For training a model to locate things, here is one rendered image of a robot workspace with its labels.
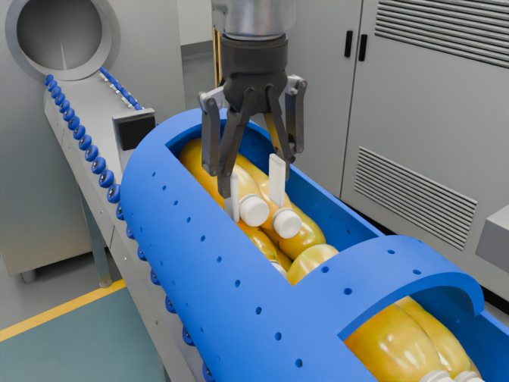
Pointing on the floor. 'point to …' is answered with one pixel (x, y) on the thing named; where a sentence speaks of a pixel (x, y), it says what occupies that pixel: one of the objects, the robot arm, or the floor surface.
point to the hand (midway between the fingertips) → (254, 191)
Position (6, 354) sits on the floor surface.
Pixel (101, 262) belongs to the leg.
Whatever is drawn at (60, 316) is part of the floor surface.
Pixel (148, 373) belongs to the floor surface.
